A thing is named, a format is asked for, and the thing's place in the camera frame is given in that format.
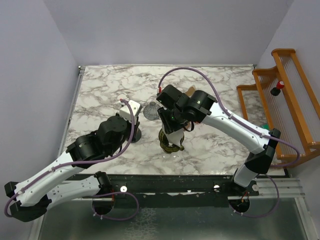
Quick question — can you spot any white paper coffee filter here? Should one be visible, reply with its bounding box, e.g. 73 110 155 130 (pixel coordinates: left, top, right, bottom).
165 128 184 147

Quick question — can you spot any green glass dripper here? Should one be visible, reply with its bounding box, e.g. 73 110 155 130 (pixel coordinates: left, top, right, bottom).
158 129 185 154

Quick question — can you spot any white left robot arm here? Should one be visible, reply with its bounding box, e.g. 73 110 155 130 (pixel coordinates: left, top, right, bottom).
4 112 140 222

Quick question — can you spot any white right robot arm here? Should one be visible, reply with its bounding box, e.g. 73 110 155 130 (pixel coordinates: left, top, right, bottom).
156 85 281 196

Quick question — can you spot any grey ribbed glass dripper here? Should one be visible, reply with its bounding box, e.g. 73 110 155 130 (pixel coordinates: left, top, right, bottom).
143 101 160 121

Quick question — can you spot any green cap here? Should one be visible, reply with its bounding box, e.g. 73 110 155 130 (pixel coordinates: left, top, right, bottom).
260 124 270 130

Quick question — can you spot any red and black bottle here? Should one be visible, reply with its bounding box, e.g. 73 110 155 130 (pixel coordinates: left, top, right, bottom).
270 80 285 97

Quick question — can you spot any orange wooden rack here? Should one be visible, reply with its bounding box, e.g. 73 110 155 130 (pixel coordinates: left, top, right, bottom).
236 48 320 167

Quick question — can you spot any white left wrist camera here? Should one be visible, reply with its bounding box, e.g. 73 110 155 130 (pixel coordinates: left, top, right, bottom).
118 99 142 119

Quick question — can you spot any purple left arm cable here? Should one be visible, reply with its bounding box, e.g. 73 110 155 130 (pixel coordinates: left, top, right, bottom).
4 98 135 218

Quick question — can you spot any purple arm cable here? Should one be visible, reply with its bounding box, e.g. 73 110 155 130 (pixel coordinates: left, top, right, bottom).
4 98 135 218
157 66 301 169

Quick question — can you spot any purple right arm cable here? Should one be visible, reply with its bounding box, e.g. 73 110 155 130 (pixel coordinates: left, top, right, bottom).
157 66 301 169

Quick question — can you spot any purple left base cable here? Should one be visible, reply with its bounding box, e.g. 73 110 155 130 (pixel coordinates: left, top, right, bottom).
92 191 140 222

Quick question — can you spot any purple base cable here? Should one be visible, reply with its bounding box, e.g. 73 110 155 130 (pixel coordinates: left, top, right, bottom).
92 191 140 222
231 173 281 219

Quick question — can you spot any black front table rail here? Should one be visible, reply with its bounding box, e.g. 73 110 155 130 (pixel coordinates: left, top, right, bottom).
74 173 261 208

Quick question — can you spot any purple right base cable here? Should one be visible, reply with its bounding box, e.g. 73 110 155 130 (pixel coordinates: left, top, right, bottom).
231 173 281 219

